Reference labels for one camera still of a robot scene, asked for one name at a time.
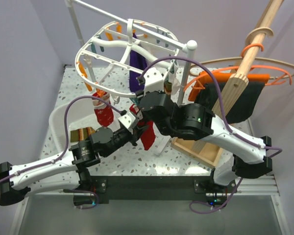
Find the red Christmas sock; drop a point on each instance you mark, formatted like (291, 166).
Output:
(148, 137)
(103, 112)

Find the white plastic basin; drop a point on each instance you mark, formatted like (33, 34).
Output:
(80, 115)

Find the orange plastic hanger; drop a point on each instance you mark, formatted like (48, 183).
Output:
(248, 65)

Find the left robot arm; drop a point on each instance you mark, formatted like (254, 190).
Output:
(67, 170)

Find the wooden rack base tray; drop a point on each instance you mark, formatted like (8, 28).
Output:
(203, 152)

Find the white drying stand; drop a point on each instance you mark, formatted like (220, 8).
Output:
(133, 35)

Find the green striped sock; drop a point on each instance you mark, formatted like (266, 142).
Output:
(81, 134)

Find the white round clip hanger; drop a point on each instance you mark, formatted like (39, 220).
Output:
(122, 80)

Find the wooden rack post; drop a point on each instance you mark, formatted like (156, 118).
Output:
(238, 81)

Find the white sock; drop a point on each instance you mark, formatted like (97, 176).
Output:
(171, 83)

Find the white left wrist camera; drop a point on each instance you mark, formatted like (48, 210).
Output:
(129, 120)

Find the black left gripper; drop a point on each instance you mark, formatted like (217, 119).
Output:
(134, 135)

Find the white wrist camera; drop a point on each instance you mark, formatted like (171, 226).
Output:
(152, 81)
(129, 120)

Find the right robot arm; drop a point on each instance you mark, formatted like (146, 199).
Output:
(194, 122)

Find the dark grey garment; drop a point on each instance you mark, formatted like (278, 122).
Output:
(243, 107)

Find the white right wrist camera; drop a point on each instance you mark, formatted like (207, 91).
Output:
(152, 81)

